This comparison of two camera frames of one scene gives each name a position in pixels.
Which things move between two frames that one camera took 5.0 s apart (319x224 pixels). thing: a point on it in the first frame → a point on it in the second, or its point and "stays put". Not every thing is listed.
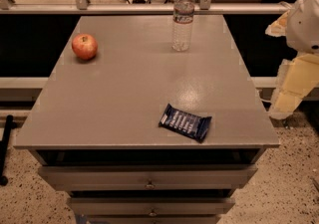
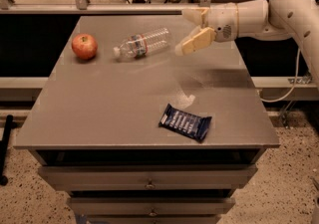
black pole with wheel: (9, 124) stays put
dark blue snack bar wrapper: (186, 124) stays put
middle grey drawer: (150, 205) stays put
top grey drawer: (149, 177) stays put
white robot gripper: (304, 29) → (223, 21)
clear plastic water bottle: (182, 22) → (143, 44)
